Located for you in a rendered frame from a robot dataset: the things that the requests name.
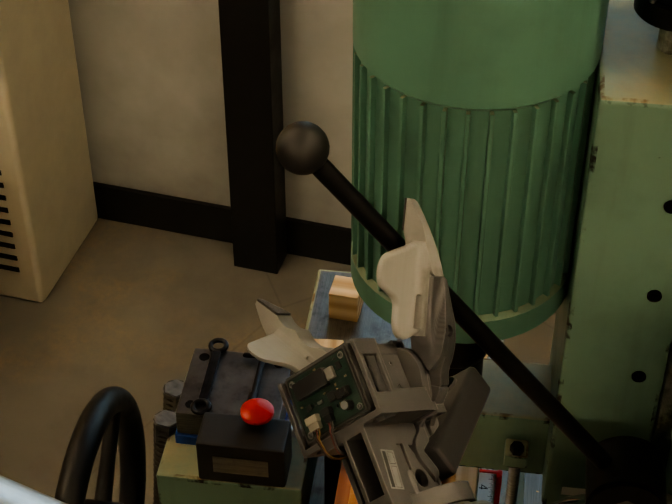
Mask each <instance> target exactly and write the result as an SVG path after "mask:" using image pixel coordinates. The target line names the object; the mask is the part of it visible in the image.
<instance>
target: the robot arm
mask: <svg viewBox="0 0 672 504"><path fill-rule="evenodd" d="M402 230H404V236H405V245H404V246H401V247H399V248H396V249H394V250H391V251H389V252H387V253H384V254H383V255H382V256H381V258H380V260H379V262H378V265H377V275H376V278H377V284H378V286H379V287H380V288H381V289H382V290H383V291H384V292H385V293H386V294H387V295H388V296H389V297H390V299H391V302H392V317H391V328H392V332H393V334H394V336H395V337H396V338H397V339H402V340H404V339H408V338H409V337H410V339H411V348H404V345H403V342H402V341H401V340H391V341H389V342H388V343H380V344H377V342H376V340H375V338H352V339H350V343H342V344H341V345H339V346H338V347H336V348H327V347H323V346H321V345H320V344H318V343H317V342H316V341H315V340H314V338H313V337H312V335H311V333H310V331H309V330H307V329H303V328H301V327H299V326H298V325H297V324H296V323H295V322H294V320H293V318H292V317H291V316H290V315H291V313H290V312H288V311H286V310H284V309H282V308H280V307H278V306H276V305H274V304H272V303H270V302H267V301H265V300H263V299H257V301H256V303H255V305H256V309H257V312H258V315H259V318H260V321H261V324H262V326H263V329H264V331H265V333H266V335H267V336H265V337H263V338H260V339H258V340H255V341H252V342H250V343H248V345H247V350H248V352H249V353H250V354H251V355H252V356H253V357H255V358H256V359H258V360H260V361H262V362H265V363H269V364H273V365H278V366H282V367H285V368H288V369H290V370H291V371H292V372H293V373H294V374H293V375H291V376H290V377H288V378H287V379H285V380H286V381H285V383H280V384H279V385H277V386H278V389H279V392H280V394H281V397H282V400H283V403H284V405H285V408H286V411H287V414H288V416H289V419H290V422H291V424H292V427H293V430H294V433H295V435H296V438H297V441H298V443H299V446H300V449H301V452H302V454H303V457H304V458H311V457H321V456H326V457H327V458H329V459H331V460H342V462H343V465H344V467H345V470H346V473H347V475H348V478H349V481H350V483H351V486H352V489H353V491H354V494H355V497H356V499H357V502H358V504H493V503H492V502H489V501H486V500H481V501H476V499H475V497H474V494H473V492H472V490H471V487H470V485H469V482H468V481H465V480H462V481H455V482H450V483H446V484H442V483H441V481H443V480H445V479H447V478H449V477H451V476H453V475H454V474H455V473H456V471H457V469H458V466H459V464H460V462H461V459H462V457H463V455H464V452H465V450H466V448H467V445H468V443H469V441H470V438H471V436H472V434H473V431H474V429H475V427H476V424H477V422H478V420H479V417H480V415H481V413H482V410H483V408H484V406H485V403H486V401H487V399H488V396H489V394H490V391H491V390H490V387H489V385H488V384H487V383H486V381H485V380H484V379H483V377H482V376H481V375H480V374H479V372H478V371H477V370H476V368H474V367H469V368H467V369H465V370H463V371H461V372H459V373H458V374H456V375H454V376H451V377H449V369H450V365H451V362H452V359H453V355H454V351H455V343H456V325H455V318H454V313H453V308H452V303H451V298H450V293H449V288H448V282H447V279H446V278H445V277H444V275H443V270H442V265H441V261H440V257H439V254H438V250H437V247H436V244H435V241H434V239H433V236H432V233H431V230H430V228H429V225H428V223H427V221H426V218H425V216H424V214H423V212H422V210H421V208H420V206H419V204H418V202H417V201H416V200H415V199H410V198H405V205H404V214H403V223H402ZM442 276H443V277H442ZM290 400H291V401H292V404H293V407H294V409H295V412H296V415H297V417H298V420H299V423H300V426H301V428H302V431H303V434H304V436H303V434H302V431H301V429H300V426H299V423H298V420H297V418H296V415H295V412H294V410H293V407H292V404H291V401H290ZM331 455H340V457H339V458H336V457H332V456H331ZM0 504H67V503H64V502H62V501H60V500H57V499H55V498H53V497H50V496H48V495H46V494H43V493H41V492H39V491H36V490H34V489H32V488H29V487H27V486H25V485H22V484H20V483H18V482H15V481H13V480H11V479H8V478H6V477H4V476H1V475H0Z"/></svg>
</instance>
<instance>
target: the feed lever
mask: <svg viewBox="0 0 672 504"><path fill-rule="evenodd" d="M329 148H330V145H329V141H328V138H327V136H326V134H325V132H324V131H323V130H322V129H321V128H320V127H319V126H318V125H316V124H314V123H312V122H308V121H297V122H293V123H291V124H289V125H288V126H286V127H285V128H284V129H283V130H282V131H281V132H280V134H279V136H278V138H277V141H276V155H277V158H278V160H279V162H280V164H281V165H282V166H283V167H284V168H285V169H286V170H287V171H289V172H291V173H293V174H296V175H309V174H313V175H314V176H315V177H316V178H317V179H318V180H319V181H320V182H321V183H322V184H323V185H324V186H325V187H326V188H327V189H328V191H329V192H330V193H331V194H332V195H333V196H334V197H335V198H336V199H337V200H338V201H339V202H340V203H341V204H342V205H343V206H344V207H345V208H346V209H347V210H348V211H349V212H350V213H351V214H352V215H353V216H354V217H355V218H356V219H357V221H358V222H359V223H360V224H361V225H362V226H363V227H364V228H365V229H366V230H367V231H368V232H369V233H370V234H371V235H372V236H373V237H374V238H375V239H376V240H377V241H378V242H379V243H380V244H381V245H382V246H383V247H384V248H385V249H386V251H387V252H389V251H391V250H394V249H396V248H399V247H401V246H404V245H405V239H404V238H403V237H402V236H401V235H400V234H399V233H398V232H397V231H396V230H395V229H394V228H393V227H392V226H391V225H390V224H389V223H388V222H387V220H386V219H385V218H384V217H383V216H382V215H381V214H380V213H379V212H378V211H377V210H376V209H375V208H374V207H373V206H372V205H371V204H370V203H369V202H368V201H367V199H366V198H365V197H364V196H363V195H362V194H361V193H360V192H359V191H358V190H357V189H356V188H355V187H354V186H353V185H352V184H351V183H350V182H349V181H348V180H347V179H346V177H345V176H344V175H343V174H342V173H341V172H340V171H339V170H338V169H337V168H336V167H335V166H334V165H333V164H332V163H331V162H330V161H329V160H328V159H327V158H328V156H329ZM448 288H449V293H450V298H451V303H452V308H453V313H454V318H455V322H456V323H457V324H458V325H459V326H460V327H461V328H462V329H463V330H464V331H465V332H466V333H467V334H468V335H469V336H470V337H471V338H472V339H473V341H474V342H475V343H476V344H477V345H478V346H479V347H480V348H481V349H482V350H483V351H484V352H485V353H486V354H487V355H488V356H489V357H490V358H491V359H492V360H493V361H494V362H495V363H496V364H497V365H498V366H499V367H500V368H501V369H502V371H503V372H504V373H505V374H506V375H507V376H508V377H509V378H510V379H511V380H512V381H513V382H514V383H515V384H516V385H517V386H518V387H519V388H520V389H521V390H522V391H523V392H524V393H525V394H526V395H527V396H528V397H529V398H530V399H531V401H532V402H533V403H534V404H535V405H536V406H537V407H538V408H539V409H540V410H541V411H542V412H543V413H544V414H545V415H546V416H547V417H548V418H549V419H550V420H551V421H552V422H553V423H554V424H555V425H556V426H557V427H558V428H559V429H560V431H561V432H562V433H563V434H564V435H565V436H566V437H567V438H568V439H569V440H570V441H571V442H572V443H573V444H574V445H575V446H576V447H577V448H578V449H579V450H580V451H581V452H582V453H583V454H584V455H585V456H586V486H585V504H672V495H670V494H668V493H666V471H665V459H664V456H663V454H662V452H661V451H660V449H658V448H657V447H656V446H655V445H654V444H652V443H651V442H649V441H647V440H644V439H641V438H637V437H632V436H616V437H611V438H608V439H605V440H603V441H600V442H599V443H598V442H597V441H596V440H595V439H594V438H593V437H592V436H591V434H590V433H589V432H588V431H587V430H586V429H585V428H584V427H583V426H582V425H581V424H580V423H579V422H578V421H577V420H576V419H575V418H574V417H573V416H572V415H571V413H570V412H569V411H568V410H567V409H566V408H565V407H564V406H563V405H562V404H561V403H560V402H559V401H558V400H557V399H556V398H555V397H554V396H553V395H552V394H551V393H550V391H549V390H548V389H547V388H546V387H545V386H544V385H543V384H542V383H541V382H540V381H539V380H538V379H537V378H536V377H535V376H534V375H533V374H532V373H531V372H530V370H529V369H528V368H527V367H526V366H525V365H524V364H523V363H522V362H521V361H520V360H519V359H518V358H517V357H516V356H515V355H514V354H513V353H512V352H511V351H510V349H509V348H508V347H507V346H506V345H505V344H504V343H503V342H502V341H501V340H500V339H499V338H498V337H497V336H496V335H495V334H494V333H493V332H492V331H491V330H490V329H489V327H488V326H487V325H486V324H485V323H484V322H483V321H482V320H481V319H480V318H479V317H478V316H477V315H476V314H475V313H474V312H473V311H472V310H471V309H470V308H469V306H468V305H467V304H466V303H465V302H464V301H463V300H462V299H461V298H460V297H459V296H458V295H457V294H456V293H455V292H454V291H453V290H452V289H451V288H450V287H449V286H448Z"/></svg>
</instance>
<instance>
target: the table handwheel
mask: <svg viewBox="0 0 672 504"><path fill-rule="evenodd" d="M118 439H119V450H120V492H119V502H113V501H112V495H113V483H114V472H115V460H116V451H117V444H118ZM101 440H102V445H101V455H100V462H99V469H98V476H97V483H96V490H95V497H94V499H86V494H87V489H88V485H89V480H90V476H91V472H92V468H93V465H94V461H95V458H96V455H97V451H98V449H99V446H100V443H101ZM145 491H146V446H145V435H144V428H143V422H142V418H141V413H140V410H139V407H138V404H137V402H136V401H135V399H134V397H133V396H132V395H131V393H130V392H128V391H127V390H126V389H124V388H122V387H118V386H110V387H106V388H104V389H102V390H100V391H99V392H97V393H96V394H95V395H94V396H93V397H92V399H91V400H90V401H89V402H88V404H87V405H86V407H85V408H84V410H83V412H82V413H81V415H80V417H79V419H78V421H77V424H76V426H75V428H74V431H73V433H72V436H71V439H70V442H69V445H68V447H67V451H66V454H65V457H64V461H63V464H62V468H61V472H60V476H59V480H58V484H57V489H56V493H55V499H57V500H60V501H62V502H64V503H67V504H145Z"/></svg>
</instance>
